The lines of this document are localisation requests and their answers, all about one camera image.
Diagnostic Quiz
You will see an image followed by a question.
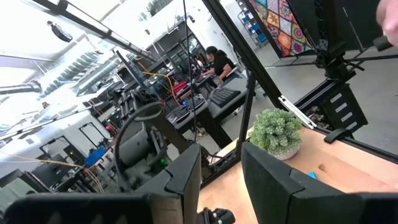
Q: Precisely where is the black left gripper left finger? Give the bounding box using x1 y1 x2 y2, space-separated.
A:
0 142 202 224

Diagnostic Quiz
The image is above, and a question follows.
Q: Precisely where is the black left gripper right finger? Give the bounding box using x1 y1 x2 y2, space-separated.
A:
241 141 398 224

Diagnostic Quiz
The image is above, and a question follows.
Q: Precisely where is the grey office desk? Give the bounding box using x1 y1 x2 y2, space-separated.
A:
166 77 249 150

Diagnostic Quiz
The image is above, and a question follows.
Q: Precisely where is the blue storage bin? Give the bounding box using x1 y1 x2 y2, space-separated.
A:
83 146 107 167

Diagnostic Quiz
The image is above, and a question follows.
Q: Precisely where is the small potted green plant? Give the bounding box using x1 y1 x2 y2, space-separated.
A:
248 108 303 161

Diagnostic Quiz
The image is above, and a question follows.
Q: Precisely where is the black box with white labels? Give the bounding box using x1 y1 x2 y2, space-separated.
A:
320 83 369 131

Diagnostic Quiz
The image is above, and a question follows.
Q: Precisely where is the black computer keyboard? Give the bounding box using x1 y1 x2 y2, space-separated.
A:
208 87 242 108

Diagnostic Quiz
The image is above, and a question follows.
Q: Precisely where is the person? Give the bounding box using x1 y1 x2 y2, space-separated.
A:
201 45 246 86

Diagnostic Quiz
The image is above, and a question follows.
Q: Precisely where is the colourful patterned quilt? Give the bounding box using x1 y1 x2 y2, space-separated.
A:
248 0 327 58

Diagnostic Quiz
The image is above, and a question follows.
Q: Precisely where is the person's hand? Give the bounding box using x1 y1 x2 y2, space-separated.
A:
375 0 398 47

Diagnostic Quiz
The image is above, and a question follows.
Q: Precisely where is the black aluminium table frame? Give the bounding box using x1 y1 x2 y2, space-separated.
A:
30 0 398 187

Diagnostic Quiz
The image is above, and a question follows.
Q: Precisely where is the black ceiling camera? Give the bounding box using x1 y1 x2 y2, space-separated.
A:
46 20 74 44

